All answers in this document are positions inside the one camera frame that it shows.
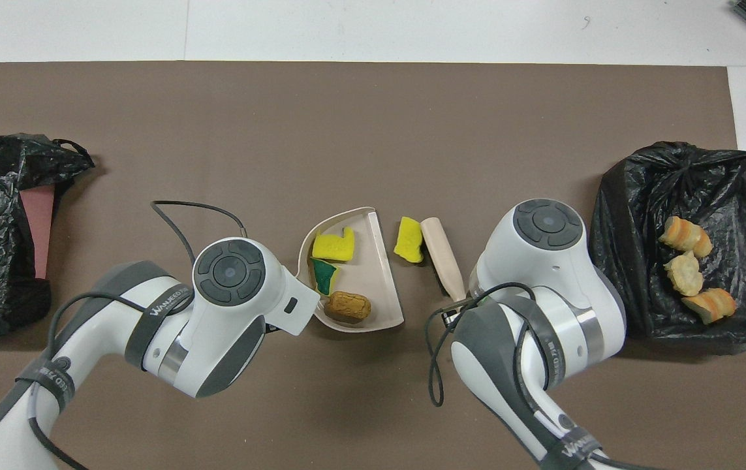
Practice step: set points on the pale bread piece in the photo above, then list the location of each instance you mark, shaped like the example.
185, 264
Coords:
684, 273

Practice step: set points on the yellow green sponge piece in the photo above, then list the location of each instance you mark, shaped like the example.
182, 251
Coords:
325, 275

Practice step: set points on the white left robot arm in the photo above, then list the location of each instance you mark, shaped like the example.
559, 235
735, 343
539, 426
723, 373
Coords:
92, 339

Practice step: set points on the striped croissant piece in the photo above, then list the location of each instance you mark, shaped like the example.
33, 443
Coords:
686, 236
710, 305

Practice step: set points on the pink box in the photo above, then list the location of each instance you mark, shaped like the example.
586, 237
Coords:
40, 228

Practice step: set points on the beige hand brush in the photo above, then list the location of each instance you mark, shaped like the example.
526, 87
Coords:
439, 251

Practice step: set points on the brown table mat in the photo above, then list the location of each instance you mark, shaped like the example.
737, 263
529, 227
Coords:
372, 98

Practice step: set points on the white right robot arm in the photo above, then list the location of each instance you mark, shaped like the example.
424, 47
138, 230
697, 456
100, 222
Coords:
581, 294

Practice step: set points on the notched yellow sponge piece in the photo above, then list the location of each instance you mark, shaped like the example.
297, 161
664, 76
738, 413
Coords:
333, 246

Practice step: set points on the beige plastic dustpan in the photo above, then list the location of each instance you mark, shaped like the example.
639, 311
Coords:
366, 274

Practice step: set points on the large yellow sponge piece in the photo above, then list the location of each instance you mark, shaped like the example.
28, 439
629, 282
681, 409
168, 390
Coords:
408, 239

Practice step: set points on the brown bread roll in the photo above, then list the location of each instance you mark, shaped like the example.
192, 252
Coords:
348, 305

